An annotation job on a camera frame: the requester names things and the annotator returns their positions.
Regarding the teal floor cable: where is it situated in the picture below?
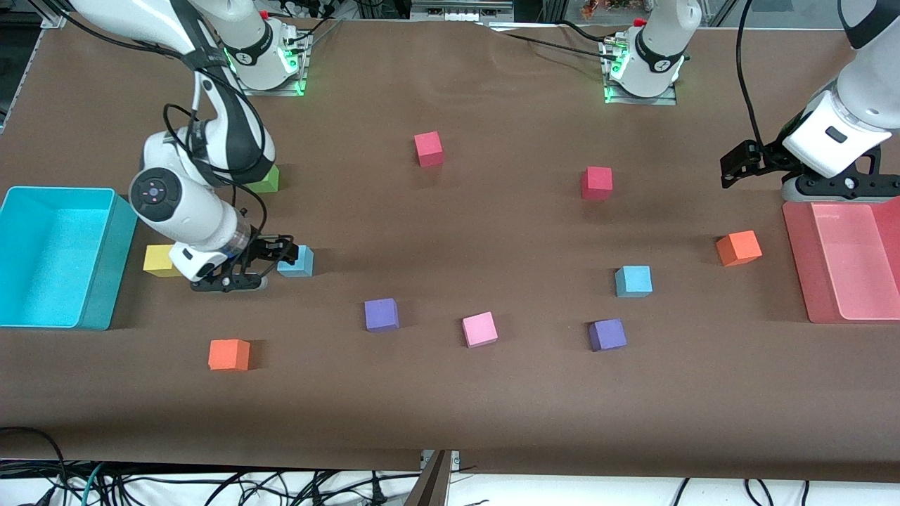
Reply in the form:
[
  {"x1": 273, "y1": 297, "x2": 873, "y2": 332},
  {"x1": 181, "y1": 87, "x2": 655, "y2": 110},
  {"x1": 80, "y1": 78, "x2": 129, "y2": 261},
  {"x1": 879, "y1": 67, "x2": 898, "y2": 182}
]
[{"x1": 79, "y1": 460, "x2": 110, "y2": 506}]

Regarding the yellow foam block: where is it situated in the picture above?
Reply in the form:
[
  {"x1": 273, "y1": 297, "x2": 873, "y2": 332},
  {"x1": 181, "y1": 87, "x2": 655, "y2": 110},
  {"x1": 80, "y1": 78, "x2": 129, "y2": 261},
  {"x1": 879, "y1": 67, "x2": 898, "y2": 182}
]
[{"x1": 143, "y1": 244, "x2": 185, "y2": 278}]

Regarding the light blue foam block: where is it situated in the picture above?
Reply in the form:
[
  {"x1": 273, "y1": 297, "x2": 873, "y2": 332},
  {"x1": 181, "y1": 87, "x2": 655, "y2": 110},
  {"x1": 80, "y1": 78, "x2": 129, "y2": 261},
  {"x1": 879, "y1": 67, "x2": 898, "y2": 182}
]
[
  {"x1": 278, "y1": 245, "x2": 314, "y2": 278},
  {"x1": 615, "y1": 265, "x2": 653, "y2": 299}
]

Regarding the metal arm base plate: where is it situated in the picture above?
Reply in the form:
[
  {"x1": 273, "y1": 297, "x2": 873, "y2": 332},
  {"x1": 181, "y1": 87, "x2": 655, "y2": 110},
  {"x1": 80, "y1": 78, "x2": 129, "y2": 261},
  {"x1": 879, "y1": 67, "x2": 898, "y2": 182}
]
[
  {"x1": 239, "y1": 70, "x2": 308, "y2": 97},
  {"x1": 603, "y1": 81, "x2": 679, "y2": 106}
]

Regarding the brown table cloth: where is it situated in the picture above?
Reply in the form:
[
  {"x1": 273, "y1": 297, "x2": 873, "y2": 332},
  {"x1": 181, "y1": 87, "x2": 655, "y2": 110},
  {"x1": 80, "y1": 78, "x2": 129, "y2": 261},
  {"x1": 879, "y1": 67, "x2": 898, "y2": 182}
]
[{"x1": 0, "y1": 13, "x2": 900, "y2": 483}]

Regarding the green foam block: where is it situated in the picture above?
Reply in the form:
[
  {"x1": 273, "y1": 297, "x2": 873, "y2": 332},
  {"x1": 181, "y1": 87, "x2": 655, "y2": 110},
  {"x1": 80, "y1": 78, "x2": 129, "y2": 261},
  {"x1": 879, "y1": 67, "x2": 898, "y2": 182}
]
[{"x1": 246, "y1": 164, "x2": 280, "y2": 194}]

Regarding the cyan plastic bin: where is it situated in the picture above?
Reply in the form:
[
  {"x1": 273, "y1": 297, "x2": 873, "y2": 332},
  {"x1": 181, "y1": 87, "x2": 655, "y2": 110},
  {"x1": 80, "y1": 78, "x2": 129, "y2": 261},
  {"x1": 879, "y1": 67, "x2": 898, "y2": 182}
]
[{"x1": 0, "y1": 186, "x2": 140, "y2": 331}]

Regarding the purple foam block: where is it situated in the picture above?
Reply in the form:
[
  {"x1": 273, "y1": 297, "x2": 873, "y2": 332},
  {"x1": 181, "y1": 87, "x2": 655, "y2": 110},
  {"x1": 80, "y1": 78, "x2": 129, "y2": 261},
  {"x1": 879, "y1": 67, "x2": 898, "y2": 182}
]
[
  {"x1": 588, "y1": 318, "x2": 628, "y2": 352},
  {"x1": 364, "y1": 298, "x2": 400, "y2": 332}
]

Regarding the red foam block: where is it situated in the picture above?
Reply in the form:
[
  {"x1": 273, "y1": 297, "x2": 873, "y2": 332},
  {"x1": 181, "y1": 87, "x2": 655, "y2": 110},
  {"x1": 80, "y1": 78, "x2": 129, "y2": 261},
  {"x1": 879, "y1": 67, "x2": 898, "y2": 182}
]
[
  {"x1": 581, "y1": 167, "x2": 614, "y2": 201},
  {"x1": 413, "y1": 131, "x2": 445, "y2": 168}
]

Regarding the pink foam block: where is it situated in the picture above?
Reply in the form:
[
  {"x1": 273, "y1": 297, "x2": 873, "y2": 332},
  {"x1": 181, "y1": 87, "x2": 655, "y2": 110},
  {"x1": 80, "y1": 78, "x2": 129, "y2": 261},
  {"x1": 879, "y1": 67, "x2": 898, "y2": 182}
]
[{"x1": 461, "y1": 311, "x2": 499, "y2": 349}]

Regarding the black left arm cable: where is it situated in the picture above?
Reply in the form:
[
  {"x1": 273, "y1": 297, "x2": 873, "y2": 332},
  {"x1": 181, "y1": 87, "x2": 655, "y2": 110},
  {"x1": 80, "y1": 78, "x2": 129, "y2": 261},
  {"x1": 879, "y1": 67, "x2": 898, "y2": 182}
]
[{"x1": 734, "y1": 0, "x2": 767, "y2": 147}]

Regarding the dark table leg beam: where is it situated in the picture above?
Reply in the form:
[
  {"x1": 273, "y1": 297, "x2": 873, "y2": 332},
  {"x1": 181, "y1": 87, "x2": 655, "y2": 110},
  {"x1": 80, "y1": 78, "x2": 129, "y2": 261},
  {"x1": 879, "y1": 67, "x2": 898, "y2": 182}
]
[{"x1": 404, "y1": 451, "x2": 451, "y2": 506}]

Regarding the black base cable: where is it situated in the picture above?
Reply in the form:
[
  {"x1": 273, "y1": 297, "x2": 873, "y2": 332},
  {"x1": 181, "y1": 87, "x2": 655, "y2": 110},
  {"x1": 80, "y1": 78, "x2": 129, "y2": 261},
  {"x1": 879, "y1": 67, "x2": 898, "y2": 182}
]
[{"x1": 485, "y1": 25, "x2": 609, "y2": 58}]

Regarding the orange foam block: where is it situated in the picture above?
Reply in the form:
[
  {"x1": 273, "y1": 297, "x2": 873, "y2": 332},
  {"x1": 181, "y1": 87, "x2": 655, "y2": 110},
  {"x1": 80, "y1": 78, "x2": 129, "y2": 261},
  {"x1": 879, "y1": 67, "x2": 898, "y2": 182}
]
[
  {"x1": 715, "y1": 230, "x2": 764, "y2": 268},
  {"x1": 207, "y1": 339, "x2": 251, "y2": 372}
]

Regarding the pink plastic bin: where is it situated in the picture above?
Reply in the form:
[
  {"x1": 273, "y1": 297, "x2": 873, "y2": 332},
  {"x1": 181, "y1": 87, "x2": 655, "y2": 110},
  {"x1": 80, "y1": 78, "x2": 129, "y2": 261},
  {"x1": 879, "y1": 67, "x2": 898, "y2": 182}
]
[{"x1": 782, "y1": 197, "x2": 900, "y2": 325}]

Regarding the grey aluminium frame bar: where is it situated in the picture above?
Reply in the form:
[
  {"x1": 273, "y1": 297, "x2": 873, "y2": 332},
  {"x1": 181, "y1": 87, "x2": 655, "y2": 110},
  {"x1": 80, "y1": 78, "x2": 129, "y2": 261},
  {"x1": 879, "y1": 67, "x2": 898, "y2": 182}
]
[{"x1": 410, "y1": 0, "x2": 515, "y2": 22}]

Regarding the white power strip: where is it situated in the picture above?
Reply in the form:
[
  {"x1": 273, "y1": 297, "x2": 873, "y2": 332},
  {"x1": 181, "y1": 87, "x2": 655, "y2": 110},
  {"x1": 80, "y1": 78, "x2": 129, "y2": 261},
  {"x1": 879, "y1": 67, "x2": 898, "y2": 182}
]
[{"x1": 271, "y1": 0, "x2": 338, "y2": 18}]

